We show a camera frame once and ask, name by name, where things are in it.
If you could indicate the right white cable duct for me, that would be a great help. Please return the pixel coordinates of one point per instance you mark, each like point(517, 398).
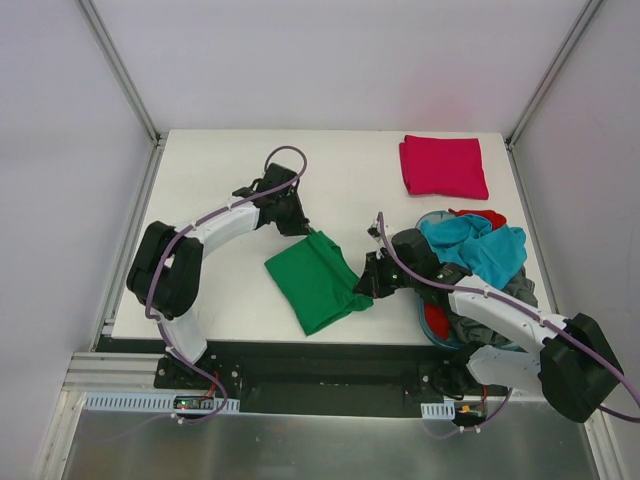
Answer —
point(438, 411)

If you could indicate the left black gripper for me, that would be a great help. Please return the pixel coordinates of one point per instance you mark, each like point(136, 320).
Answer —
point(292, 220)

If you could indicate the grey t shirt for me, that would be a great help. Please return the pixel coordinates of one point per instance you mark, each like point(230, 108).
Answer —
point(519, 322)

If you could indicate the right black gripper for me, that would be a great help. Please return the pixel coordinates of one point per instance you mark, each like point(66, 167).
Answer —
point(375, 277)

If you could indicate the folded pink t shirt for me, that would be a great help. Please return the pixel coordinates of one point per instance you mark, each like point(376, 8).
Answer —
point(447, 167)

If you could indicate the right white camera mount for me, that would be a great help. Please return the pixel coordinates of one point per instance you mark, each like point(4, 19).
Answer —
point(378, 232)

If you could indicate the left aluminium frame post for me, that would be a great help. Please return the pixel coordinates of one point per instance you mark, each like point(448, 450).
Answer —
point(118, 69)

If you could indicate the turquoise t shirt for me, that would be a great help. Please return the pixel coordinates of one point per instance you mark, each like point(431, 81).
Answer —
point(496, 256)

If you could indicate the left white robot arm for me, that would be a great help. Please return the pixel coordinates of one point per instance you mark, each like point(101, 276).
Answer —
point(166, 271)

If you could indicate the right aluminium frame post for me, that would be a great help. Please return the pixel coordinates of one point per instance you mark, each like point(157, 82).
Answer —
point(579, 28)

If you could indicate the green t shirt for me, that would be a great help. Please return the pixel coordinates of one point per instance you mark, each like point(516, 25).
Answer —
point(317, 282)

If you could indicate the red t shirt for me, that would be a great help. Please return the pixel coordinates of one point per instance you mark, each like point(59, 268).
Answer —
point(436, 318)

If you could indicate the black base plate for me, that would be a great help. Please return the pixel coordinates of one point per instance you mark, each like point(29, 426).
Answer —
point(452, 377)

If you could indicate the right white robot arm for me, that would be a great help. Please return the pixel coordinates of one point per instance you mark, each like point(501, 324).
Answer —
point(568, 361)

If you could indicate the aluminium frame post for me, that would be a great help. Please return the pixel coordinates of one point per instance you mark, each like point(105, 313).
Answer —
point(579, 28)
point(118, 69)

